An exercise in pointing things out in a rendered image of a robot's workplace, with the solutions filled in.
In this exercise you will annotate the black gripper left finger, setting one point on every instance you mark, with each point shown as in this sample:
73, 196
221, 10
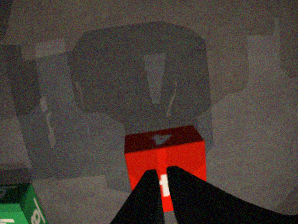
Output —
144, 204

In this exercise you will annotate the red block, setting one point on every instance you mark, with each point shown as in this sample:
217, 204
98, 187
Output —
181, 146

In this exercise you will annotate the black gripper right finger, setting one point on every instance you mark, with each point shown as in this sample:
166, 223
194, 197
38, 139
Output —
198, 202

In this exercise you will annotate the green block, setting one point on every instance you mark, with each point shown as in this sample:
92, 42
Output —
19, 205

